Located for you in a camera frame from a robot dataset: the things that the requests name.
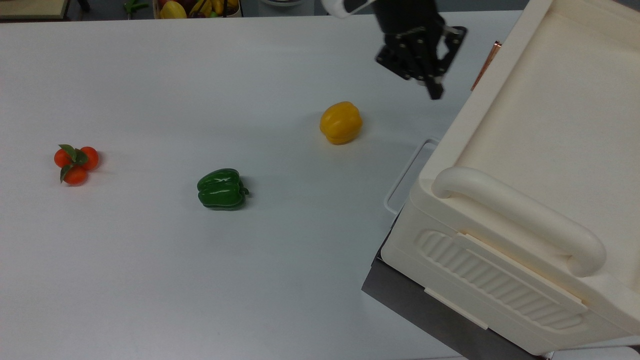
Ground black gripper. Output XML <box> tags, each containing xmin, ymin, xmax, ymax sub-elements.
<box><xmin>372</xmin><ymin>0</ymin><xmax>469</xmax><ymax>101</ymax></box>

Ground copper door handle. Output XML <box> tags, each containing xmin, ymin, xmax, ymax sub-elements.
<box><xmin>470</xmin><ymin>40</ymin><xmax>503</xmax><ymax>92</ymax></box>

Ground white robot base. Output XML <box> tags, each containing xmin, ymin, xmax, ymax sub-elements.
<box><xmin>257</xmin><ymin>0</ymin><xmax>316</xmax><ymax>17</ymax></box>

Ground cream cabinet push bar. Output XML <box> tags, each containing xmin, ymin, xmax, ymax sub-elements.
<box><xmin>431</xmin><ymin>166</ymin><xmax>607</xmax><ymax>278</ymax></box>

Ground yellow bell pepper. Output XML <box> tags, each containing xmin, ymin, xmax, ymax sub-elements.
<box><xmin>319</xmin><ymin>101</ymin><xmax>364</xmax><ymax>146</ymax></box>

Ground white tray rim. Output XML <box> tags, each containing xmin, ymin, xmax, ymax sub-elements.
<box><xmin>383</xmin><ymin>137</ymin><xmax>442</xmax><ymax>216</ymax></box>

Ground fruit basket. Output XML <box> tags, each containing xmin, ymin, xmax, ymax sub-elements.
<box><xmin>152</xmin><ymin>0</ymin><xmax>243</xmax><ymax>20</ymax></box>

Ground green bell pepper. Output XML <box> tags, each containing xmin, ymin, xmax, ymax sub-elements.
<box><xmin>196</xmin><ymin>168</ymin><xmax>250</xmax><ymax>211</ymax></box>

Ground yellow red mango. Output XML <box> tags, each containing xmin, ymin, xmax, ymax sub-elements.
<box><xmin>159</xmin><ymin>0</ymin><xmax>188</xmax><ymax>20</ymax></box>

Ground orange tangerines with leaves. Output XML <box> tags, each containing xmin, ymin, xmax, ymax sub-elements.
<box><xmin>53</xmin><ymin>144</ymin><xmax>100</xmax><ymax>186</ymax></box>

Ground wooden side table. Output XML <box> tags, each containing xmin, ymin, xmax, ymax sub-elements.
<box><xmin>0</xmin><ymin>0</ymin><xmax>71</xmax><ymax>21</ymax></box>

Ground grey metal base plate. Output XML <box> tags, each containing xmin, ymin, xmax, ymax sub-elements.
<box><xmin>361</xmin><ymin>225</ymin><xmax>547</xmax><ymax>360</ymax></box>

